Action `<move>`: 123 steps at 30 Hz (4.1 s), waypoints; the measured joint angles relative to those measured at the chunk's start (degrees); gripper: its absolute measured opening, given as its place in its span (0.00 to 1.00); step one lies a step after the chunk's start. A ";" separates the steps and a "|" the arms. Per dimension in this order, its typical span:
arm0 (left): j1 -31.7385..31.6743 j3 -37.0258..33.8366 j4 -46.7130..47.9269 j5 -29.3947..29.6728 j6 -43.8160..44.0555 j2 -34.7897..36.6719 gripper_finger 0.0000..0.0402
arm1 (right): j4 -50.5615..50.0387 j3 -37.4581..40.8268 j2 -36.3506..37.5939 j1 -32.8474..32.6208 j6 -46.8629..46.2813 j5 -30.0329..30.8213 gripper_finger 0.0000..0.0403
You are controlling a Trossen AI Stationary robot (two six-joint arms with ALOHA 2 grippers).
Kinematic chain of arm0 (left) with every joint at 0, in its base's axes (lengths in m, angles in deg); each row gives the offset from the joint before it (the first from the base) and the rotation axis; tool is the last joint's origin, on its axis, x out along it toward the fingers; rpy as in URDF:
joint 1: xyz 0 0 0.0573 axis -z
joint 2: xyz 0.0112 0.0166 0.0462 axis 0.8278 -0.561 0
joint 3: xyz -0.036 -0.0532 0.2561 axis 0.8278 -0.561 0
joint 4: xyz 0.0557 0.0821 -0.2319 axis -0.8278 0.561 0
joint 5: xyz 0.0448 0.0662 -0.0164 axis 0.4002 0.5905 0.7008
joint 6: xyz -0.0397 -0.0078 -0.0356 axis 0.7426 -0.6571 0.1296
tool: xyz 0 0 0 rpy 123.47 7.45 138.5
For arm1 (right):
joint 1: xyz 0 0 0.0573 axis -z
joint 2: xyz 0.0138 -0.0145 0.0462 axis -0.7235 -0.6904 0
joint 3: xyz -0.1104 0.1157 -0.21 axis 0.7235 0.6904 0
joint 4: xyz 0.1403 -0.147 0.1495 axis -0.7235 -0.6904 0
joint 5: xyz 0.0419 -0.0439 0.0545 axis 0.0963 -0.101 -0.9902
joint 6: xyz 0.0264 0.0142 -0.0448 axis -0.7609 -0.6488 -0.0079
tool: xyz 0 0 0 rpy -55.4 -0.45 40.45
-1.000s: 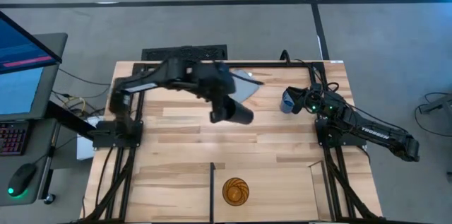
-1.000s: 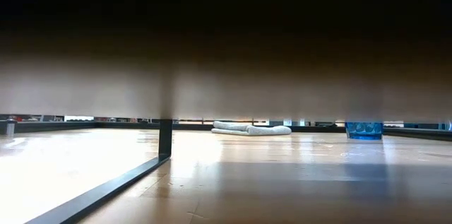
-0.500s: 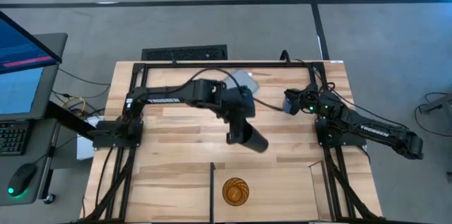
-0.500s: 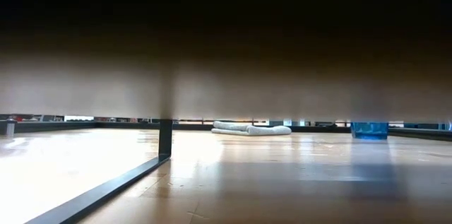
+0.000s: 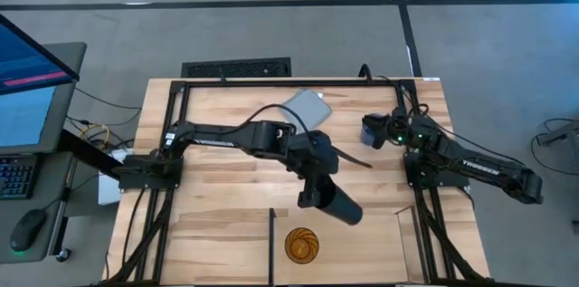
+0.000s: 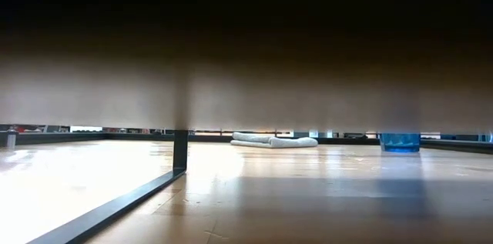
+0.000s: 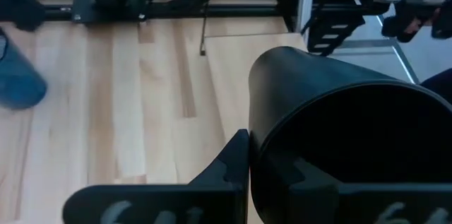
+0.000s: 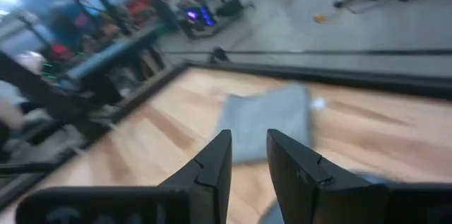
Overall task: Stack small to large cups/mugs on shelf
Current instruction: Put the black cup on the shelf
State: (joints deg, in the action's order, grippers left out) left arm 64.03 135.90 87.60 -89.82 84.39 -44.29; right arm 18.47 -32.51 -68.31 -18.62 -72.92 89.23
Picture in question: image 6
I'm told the blue translucent cup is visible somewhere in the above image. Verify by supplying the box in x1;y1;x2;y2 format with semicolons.
379;132;421;154

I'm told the wooden shelf with black legs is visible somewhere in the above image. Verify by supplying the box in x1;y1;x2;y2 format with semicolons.
0;0;493;244

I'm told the folded grey cloth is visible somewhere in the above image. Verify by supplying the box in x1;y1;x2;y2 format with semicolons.
230;131;319;149

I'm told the grey metal post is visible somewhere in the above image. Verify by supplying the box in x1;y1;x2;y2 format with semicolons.
5;128;18;149

